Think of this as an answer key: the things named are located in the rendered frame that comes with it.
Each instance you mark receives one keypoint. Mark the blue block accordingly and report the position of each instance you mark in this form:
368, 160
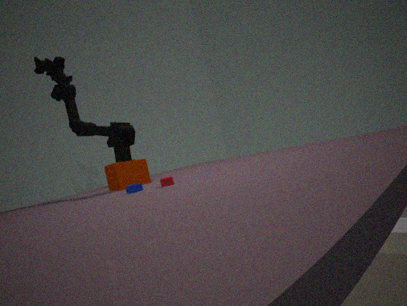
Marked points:
133, 188

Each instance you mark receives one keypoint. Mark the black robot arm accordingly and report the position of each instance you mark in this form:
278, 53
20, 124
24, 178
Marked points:
117, 131

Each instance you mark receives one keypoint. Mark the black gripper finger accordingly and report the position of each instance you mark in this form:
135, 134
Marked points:
36, 61
48, 61

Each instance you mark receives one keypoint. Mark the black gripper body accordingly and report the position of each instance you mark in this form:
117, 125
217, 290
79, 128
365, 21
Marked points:
43, 66

